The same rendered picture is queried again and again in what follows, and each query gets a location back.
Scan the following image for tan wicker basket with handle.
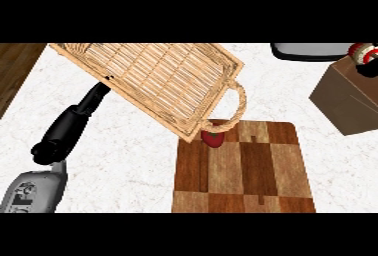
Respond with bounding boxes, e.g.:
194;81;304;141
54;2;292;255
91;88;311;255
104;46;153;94
48;43;248;144

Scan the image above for red and white cupcake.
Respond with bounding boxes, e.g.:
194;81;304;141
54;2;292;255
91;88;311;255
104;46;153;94
347;43;378;66

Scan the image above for checkered wooden cutting board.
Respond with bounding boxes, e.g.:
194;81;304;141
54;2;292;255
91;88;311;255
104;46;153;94
169;119;317;214

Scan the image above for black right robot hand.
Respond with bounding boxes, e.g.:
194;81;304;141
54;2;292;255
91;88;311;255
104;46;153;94
354;59;378;79

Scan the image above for brown cardboard box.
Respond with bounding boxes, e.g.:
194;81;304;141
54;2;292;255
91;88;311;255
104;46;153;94
307;54;378;137

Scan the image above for red strawberry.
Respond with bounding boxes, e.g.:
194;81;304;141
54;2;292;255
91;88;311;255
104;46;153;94
199;123;227;149

